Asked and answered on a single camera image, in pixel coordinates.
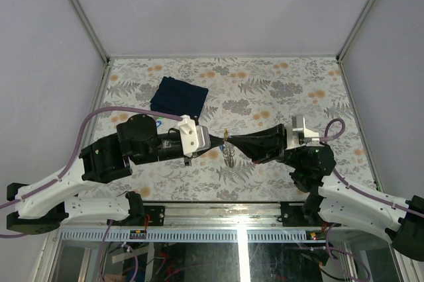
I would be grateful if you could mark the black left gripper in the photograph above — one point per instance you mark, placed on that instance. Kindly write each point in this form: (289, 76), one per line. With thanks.
(215, 142)

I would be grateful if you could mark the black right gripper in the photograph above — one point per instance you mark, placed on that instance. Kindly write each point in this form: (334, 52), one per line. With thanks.
(263, 146)

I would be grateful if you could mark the metal keyring with yellow grip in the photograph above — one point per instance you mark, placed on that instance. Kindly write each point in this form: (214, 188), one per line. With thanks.
(228, 150)

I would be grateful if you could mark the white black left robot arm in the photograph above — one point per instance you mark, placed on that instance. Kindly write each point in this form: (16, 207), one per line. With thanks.
(45, 206)

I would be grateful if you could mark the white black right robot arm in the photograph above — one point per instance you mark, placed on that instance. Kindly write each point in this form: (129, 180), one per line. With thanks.
(332, 198)

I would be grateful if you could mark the floral patterned table mat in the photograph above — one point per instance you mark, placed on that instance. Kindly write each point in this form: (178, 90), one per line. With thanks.
(245, 95)

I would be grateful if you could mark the dark navy folded cloth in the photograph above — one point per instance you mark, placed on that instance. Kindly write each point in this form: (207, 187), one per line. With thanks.
(176, 97)

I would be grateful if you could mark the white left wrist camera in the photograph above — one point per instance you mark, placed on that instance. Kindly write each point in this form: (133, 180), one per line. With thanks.
(188, 135)

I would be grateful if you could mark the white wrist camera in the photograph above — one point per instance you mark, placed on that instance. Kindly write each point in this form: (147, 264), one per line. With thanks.
(297, 134)
(188, 135)

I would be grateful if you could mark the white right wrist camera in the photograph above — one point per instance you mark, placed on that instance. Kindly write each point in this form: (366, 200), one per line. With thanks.
(297, 134)

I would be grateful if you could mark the aluminium front rail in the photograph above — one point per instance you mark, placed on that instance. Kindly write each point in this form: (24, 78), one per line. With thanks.
(214, 215)

